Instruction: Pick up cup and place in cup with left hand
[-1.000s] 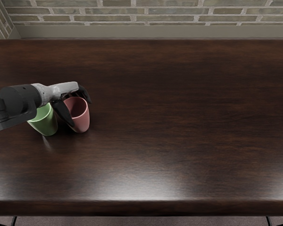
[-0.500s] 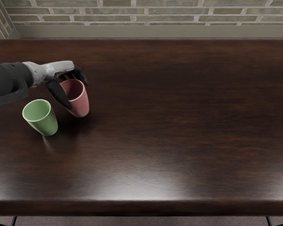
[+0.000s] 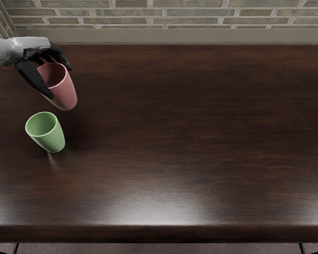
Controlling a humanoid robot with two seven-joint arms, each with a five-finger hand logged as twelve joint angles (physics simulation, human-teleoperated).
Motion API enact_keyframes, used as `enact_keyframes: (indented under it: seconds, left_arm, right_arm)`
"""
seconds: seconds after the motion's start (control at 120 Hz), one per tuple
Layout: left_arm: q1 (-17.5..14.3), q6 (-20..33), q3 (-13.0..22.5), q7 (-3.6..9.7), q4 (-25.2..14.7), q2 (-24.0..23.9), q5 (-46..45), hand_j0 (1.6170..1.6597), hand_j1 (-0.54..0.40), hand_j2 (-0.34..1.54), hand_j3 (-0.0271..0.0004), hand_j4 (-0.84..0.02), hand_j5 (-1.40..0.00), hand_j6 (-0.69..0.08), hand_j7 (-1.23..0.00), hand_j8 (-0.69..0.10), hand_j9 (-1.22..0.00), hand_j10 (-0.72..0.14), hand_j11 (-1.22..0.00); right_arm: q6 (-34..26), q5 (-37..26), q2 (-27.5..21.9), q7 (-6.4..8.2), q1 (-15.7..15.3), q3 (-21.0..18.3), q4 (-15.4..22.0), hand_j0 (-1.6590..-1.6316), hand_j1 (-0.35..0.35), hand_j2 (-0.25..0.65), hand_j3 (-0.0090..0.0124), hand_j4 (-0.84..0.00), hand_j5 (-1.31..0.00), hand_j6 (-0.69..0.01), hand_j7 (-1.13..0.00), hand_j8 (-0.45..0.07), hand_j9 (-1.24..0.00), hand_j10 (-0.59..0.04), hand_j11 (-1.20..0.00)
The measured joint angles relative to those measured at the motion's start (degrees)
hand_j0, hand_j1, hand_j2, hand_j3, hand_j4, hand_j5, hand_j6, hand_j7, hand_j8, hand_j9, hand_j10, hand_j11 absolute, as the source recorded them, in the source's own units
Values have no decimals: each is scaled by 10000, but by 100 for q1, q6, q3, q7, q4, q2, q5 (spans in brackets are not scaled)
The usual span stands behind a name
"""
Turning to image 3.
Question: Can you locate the green cup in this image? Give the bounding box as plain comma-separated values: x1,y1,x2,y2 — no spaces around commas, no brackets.
24,111,66,153

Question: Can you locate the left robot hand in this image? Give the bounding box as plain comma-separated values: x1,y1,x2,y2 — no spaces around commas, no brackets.
0,34,73,99

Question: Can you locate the pink cup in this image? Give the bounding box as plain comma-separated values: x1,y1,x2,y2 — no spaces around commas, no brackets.
36,62,78,111

